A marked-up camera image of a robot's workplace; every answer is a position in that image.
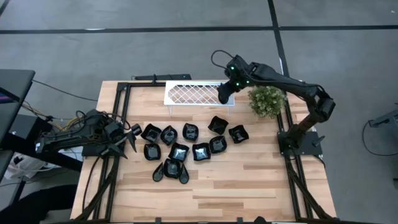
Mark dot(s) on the black power strip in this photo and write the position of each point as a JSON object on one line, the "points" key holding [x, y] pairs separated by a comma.
{"points": [[161, 76]]}

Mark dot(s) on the grey stand base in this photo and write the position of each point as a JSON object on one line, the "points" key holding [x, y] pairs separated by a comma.
{"points": [[385, 118]]}

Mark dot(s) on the black aluminium table frame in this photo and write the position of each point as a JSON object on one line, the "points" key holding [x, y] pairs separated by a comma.
{"points": [[143, 84]]}

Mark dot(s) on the black square mini plate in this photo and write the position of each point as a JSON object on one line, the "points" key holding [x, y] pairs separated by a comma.
{"points": [[238, 134], [218, 125], [151, 133], [201, 151]]}

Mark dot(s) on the white bag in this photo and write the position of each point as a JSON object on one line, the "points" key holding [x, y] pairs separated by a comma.
{"points": [[25, 165]]}

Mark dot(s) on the person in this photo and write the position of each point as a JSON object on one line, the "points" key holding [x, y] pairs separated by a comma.
{"points": [[37, 205]]}

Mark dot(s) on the black desk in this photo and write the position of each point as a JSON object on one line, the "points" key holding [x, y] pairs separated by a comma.
{"points": [[18, 81]]}

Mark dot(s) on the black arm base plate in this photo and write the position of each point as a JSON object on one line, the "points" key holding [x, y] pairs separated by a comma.
{"points": [[311, 146]]}

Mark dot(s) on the green potted plant black pot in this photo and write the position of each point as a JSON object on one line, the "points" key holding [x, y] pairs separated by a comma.
{"points": [[266, 101]]}

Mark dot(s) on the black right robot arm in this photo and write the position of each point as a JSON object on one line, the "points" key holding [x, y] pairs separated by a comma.
{"points": [[289, 85]]}

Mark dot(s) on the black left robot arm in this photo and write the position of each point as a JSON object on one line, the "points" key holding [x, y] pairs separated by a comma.
{"points": [[68, 137]]}

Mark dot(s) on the black table edge bracket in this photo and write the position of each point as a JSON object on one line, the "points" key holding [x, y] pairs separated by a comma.
{"points": [[158, 220], [239, 220]]}

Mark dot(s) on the computer screen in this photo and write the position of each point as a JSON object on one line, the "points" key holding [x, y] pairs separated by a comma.
{"points": [[4, 97]]}

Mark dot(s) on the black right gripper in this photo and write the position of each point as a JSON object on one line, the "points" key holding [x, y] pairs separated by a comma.
{"points": [[241, 74]]}

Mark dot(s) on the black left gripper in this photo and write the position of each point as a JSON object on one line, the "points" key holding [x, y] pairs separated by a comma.
{"points": [[116, 132]]}

